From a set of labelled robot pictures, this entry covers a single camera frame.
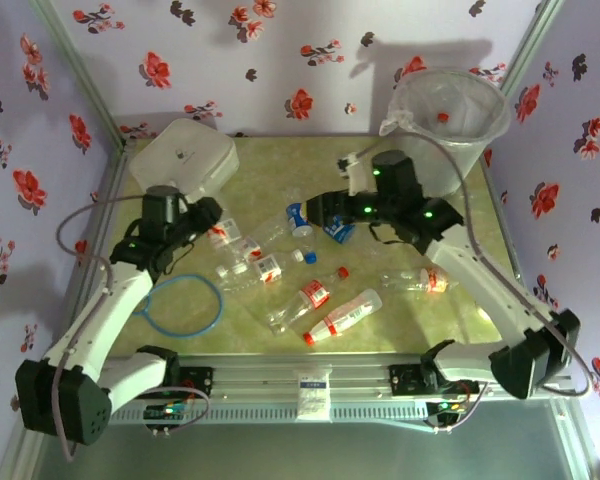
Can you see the crushed clear bottle red label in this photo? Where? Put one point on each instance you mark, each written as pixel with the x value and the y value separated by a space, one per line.
pixel 252 250
pixel 222 231

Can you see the blue label bottle white cap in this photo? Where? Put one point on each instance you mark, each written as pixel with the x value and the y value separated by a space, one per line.
pixel 339 232

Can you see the clear bottle blue Pepsi label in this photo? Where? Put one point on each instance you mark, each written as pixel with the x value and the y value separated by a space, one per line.
pixel 297 215

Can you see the clear bottle white cap red label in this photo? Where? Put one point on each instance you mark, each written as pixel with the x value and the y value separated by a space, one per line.
pixel 269 267

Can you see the clear Coca-Cola bottle red cap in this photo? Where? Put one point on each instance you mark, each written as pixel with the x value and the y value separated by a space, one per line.
pixel 315 295

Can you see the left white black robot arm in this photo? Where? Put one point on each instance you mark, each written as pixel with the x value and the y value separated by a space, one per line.
pixel 95 320

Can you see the clear plastic bin liner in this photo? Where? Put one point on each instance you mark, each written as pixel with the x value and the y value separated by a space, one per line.
pixel 397 117

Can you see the grey mesh waste bin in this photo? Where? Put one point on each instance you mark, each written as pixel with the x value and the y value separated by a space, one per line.
pixel 475 160

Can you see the white translucent plastic box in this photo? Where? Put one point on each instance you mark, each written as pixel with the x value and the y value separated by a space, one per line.
pixel 190 150

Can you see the crushed clear bottle red cap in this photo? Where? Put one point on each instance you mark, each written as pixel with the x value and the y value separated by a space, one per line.
pixel 432 280

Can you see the white tissue packet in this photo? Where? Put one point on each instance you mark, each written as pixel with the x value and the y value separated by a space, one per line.
pixel 314 395

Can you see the left controller circuit board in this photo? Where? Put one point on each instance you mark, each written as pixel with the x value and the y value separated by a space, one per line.
pixel 165 412

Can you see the controller circuit board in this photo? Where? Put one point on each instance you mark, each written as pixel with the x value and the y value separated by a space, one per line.
pixel 445 407
pixel 165 412

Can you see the right controller circuit board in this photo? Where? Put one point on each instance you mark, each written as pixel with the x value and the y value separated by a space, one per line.
pixel 445 407

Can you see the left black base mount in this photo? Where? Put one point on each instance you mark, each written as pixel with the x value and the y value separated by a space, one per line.
pixel 197 375

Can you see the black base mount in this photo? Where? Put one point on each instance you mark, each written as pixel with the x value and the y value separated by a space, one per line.
pixel 405 380
pixel 197 375

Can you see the aluminium table frame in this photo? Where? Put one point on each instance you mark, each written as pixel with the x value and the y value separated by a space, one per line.
pixel 260 385

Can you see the aluminium corner post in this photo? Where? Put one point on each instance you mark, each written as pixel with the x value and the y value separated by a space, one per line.
pixel 80 65
pixel 530 45

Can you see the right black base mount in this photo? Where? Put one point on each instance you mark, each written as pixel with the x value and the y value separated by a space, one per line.
pixel 405 380

